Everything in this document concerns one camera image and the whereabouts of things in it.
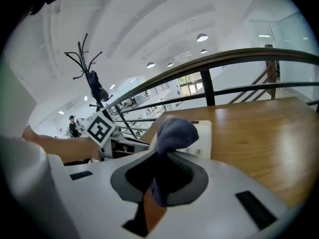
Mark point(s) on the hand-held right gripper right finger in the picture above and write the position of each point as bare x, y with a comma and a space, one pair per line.
199, 183

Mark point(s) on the dark blue cloth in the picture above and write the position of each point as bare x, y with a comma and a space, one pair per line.
177, 133

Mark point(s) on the wooden table with black legs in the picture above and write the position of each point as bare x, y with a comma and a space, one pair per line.
261, 138

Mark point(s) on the black metal railing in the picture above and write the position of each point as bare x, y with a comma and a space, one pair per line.
224, 56

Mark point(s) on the person's left forearm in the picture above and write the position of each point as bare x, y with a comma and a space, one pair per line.
64, 146

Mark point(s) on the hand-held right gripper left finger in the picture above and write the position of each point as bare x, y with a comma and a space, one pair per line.
119, 180

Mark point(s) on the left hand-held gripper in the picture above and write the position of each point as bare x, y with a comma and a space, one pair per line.
99, 128

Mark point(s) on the black coat rack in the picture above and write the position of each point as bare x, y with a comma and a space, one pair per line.
83, 58

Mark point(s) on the person's white shirt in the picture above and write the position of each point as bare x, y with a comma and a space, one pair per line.
15, 103

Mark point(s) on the white corded desk telephone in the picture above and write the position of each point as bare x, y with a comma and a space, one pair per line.
204, 138

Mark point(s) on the wooden staircase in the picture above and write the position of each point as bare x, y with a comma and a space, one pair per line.
270, 76

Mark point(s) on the dark bag on coat rack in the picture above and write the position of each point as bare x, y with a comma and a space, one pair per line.
97, 86

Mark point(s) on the window with green view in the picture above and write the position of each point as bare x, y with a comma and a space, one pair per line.
190, 84

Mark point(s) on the white dome pendant lamp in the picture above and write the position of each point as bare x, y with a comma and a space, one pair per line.
204, 51
202, 37
150, 65
170, 64

